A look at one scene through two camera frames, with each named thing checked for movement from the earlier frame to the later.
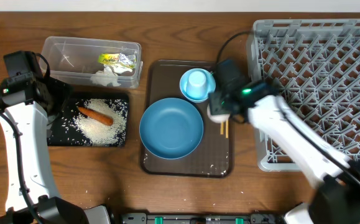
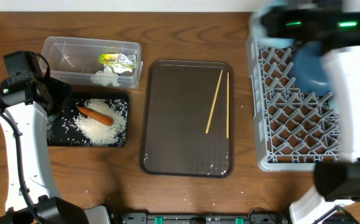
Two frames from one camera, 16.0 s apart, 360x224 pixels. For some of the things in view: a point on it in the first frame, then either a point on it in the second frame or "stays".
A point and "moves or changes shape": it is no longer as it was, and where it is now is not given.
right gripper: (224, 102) → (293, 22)
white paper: (105, 76) stays
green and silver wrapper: (129, 60) stays
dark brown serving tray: (214, 158) stays
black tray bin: (91, 120) stays
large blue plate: (171, 128) → (309, 70)
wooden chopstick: (222, 128) moves or changes shape
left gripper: (62, 90) stays
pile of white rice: (98, 133) stays
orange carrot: (96, 117) stays
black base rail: (143, 218) stays
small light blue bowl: (196, 84) → (259, 35)
